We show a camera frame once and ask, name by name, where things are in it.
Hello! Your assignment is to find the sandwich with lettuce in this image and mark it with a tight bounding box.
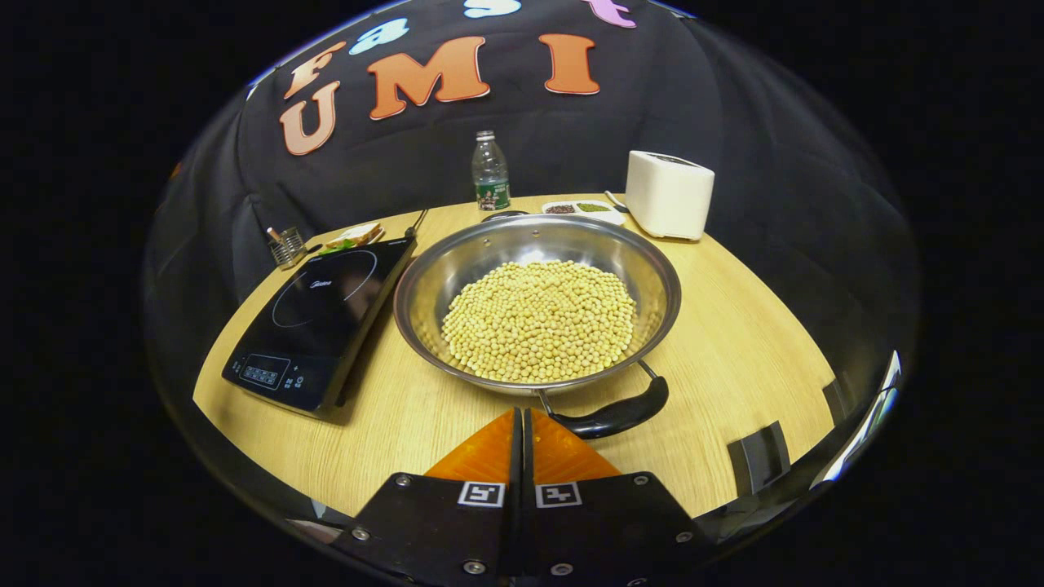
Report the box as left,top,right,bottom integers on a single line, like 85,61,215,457
325,222,383,250

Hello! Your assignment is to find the pile of yellow soybeans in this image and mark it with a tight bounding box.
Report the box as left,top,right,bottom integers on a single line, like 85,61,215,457
440,259,639,384

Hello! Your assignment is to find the steel pot with black handles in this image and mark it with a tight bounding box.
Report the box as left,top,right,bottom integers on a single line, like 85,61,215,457
393,210,682,441

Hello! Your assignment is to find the white toaster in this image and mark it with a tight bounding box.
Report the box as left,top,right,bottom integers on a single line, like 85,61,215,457
625,150,716,241

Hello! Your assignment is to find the clear glass holder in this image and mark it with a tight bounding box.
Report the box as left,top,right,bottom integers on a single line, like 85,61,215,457
267,227,308,271

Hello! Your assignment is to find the clear plastic water bottle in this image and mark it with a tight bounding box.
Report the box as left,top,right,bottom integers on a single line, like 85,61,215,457
471,130,511,213

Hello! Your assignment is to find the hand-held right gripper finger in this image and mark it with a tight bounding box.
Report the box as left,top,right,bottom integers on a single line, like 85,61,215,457
523,408,720,587
330,408,524,587

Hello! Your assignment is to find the black induction cooktop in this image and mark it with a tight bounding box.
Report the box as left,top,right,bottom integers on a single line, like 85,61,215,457
222,235,418,413

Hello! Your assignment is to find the white divided bean plate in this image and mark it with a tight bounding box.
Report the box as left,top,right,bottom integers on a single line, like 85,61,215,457
542,200,627,227

